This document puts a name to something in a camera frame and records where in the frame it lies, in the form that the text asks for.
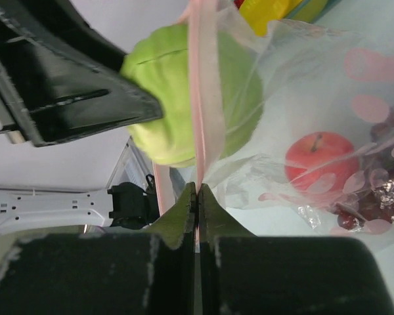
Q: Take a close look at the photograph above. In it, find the green cabbage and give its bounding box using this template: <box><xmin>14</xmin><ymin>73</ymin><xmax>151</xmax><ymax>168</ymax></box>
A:
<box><xmin>120</xmin><ymin>24</ymin><xmax>263</xmax><ymax>168</ymax></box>

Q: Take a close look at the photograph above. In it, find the blue plastic fruit tray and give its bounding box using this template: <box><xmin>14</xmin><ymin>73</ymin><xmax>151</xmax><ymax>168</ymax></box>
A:
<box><xmin>284</xmin><ymin>0</ymin><xmax>339</xmax><ymax>23</ymax></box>

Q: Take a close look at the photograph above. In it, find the red apple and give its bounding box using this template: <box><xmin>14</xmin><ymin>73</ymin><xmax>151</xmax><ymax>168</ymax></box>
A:
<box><xmin>284</xmin><ymin>132</ymin><xmax>360</xmax><ymax>194</ymax></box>

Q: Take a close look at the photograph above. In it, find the clear pink-dotted zip bag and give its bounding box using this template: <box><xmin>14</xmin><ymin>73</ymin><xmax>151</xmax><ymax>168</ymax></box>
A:
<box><xmin>170</xmin><ymin>1</ymin><xmax>394</xmax><ymax>235</ymax></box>

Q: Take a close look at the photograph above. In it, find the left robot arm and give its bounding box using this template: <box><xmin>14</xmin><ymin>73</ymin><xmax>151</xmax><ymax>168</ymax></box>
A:
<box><xmin>0</xmin><ymin>1</ymin><xmax>163</xmax><ymax>236</ymax></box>

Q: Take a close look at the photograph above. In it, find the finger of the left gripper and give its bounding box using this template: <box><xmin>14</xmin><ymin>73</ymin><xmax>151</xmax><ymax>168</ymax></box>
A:
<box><xmin>0</xmin><ymin>1</ymin><xmax>164</xmax><ymax>147</ymax></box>

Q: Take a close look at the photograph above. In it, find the yellow mango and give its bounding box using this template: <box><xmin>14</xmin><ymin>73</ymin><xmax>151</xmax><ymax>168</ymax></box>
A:
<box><xmin>238</xmin><ymin>0</ymin><xmax>301</xmax><ymax>36</ymax></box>

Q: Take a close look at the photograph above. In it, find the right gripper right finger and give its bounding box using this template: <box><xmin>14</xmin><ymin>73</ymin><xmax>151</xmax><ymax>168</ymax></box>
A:
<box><xmin>198</xmin><ymin>184</ymin><xmax>394</xmax><ymax>314</ymax></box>

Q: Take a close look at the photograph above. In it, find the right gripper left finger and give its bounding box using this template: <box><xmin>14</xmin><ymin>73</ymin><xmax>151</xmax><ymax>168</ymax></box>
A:
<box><xmin>0</xmin><ymin>183</ymin><xmax>196</xmax><ymax>314</ymax></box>

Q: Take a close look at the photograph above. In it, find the red grape bunch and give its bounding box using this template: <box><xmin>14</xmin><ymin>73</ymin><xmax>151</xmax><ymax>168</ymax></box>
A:
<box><xmin>333</xmin><ymin>106</ymin><xmax>394</xmax><ymax>231</ymax></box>

